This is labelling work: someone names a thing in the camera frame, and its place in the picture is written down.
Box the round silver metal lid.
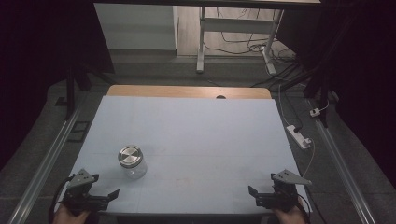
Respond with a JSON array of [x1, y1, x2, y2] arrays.
[[118, 145, 144, 169]]

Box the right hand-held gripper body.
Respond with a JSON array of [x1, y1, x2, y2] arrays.
[[256, 169, 313, 214]]

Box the tangled black floor cables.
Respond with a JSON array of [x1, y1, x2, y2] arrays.
[[204, 8, 302, 89]]

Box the black floor bracket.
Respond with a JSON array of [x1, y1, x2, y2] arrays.
[[66, 120, 92, 143]]

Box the black metal stand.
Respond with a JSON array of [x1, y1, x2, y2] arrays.
[[55, 60, 110, 121], [302, 60, 332, 129]]

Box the white desk frame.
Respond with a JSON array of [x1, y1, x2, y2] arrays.
[[195, 6, 285, 76]]

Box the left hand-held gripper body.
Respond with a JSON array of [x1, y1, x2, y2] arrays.
[[63, 168, 110, 217]]

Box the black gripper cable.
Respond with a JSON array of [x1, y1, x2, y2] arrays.
[[48, 175, 75, 224], [297, 193, 313, 220]]

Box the clear glass jar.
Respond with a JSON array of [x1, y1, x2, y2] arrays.
[[118, 145, 149, 181]]

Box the white cabinet panel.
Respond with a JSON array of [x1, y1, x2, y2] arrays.
[[93, 3, 179, 51]]

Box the white power strip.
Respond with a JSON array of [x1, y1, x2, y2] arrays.
[[286, 124, 313, 150]]

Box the person's right hand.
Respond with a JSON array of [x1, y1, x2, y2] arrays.
[[273, 200, 308, 224]]

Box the light blue table mat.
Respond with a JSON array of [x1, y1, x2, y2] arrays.
[[55, 94, 312, 217]]

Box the black curtain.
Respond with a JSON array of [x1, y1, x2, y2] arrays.
[[0, 0, 116, 171], [276, 0, 396, 189]]

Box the aluminium floor rail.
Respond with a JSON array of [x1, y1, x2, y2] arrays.
[[305, 98, 378, 224], [7, 101, 88, 224]]

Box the person's left hand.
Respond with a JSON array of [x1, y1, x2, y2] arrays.
[[52, 203, 92, 224]]

